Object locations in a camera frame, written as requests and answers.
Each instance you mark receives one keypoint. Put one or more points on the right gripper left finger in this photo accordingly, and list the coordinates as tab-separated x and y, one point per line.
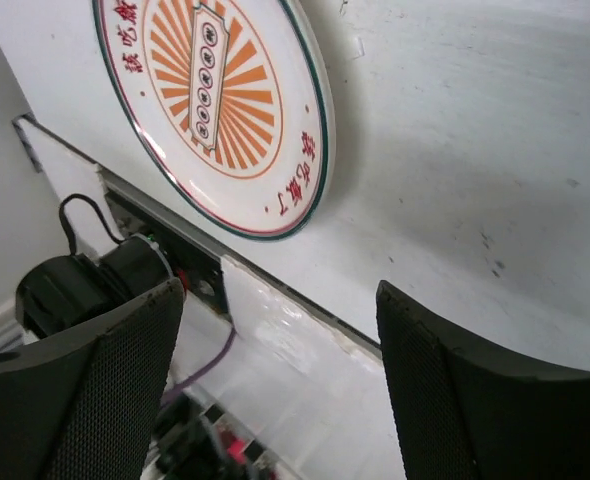
81	404

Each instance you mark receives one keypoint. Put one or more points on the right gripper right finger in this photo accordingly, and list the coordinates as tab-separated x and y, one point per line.
467	408

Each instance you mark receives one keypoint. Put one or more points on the orange sunburst plate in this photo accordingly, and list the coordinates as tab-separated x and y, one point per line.
231	101

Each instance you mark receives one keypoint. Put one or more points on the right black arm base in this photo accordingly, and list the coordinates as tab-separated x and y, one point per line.
200	271

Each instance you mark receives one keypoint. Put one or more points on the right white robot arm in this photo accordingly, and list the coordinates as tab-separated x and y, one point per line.
65	291

